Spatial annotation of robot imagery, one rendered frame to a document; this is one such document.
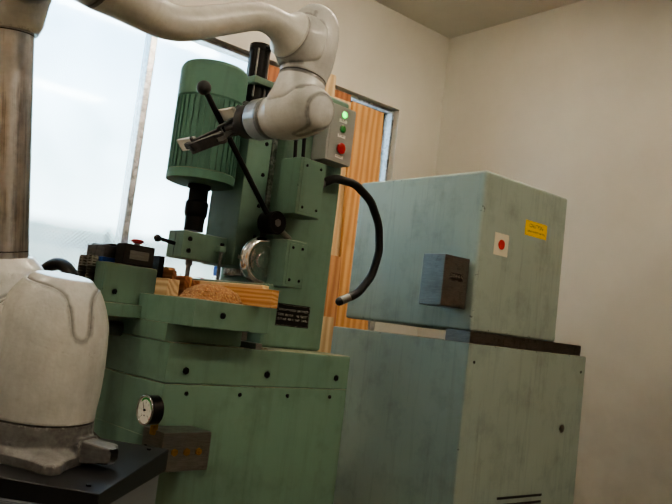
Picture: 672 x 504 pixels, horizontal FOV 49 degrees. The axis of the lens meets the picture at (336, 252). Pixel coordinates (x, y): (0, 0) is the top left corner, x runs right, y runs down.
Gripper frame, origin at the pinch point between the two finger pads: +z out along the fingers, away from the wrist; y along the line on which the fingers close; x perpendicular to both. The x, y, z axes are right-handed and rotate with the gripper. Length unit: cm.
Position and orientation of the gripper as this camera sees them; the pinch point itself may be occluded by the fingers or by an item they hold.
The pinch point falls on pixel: (202, 129)
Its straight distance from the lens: 181.2
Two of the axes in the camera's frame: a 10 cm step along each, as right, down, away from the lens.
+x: -4.2, -8.0, -4.3
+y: 5.8, -6.0, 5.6
